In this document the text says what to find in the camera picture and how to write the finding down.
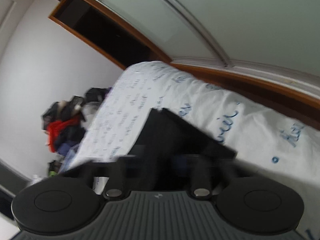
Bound brown wooden door frame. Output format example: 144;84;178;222
31;0;320;131

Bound frosted glass wardrobe sliding door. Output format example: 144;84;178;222
96;0;319;89

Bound white bedspread with blue script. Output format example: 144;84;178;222
70;61;319;239

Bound black pants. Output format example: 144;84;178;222
126;107;238;190

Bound pile of mixed clothes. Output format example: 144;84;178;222
41;87;112;177

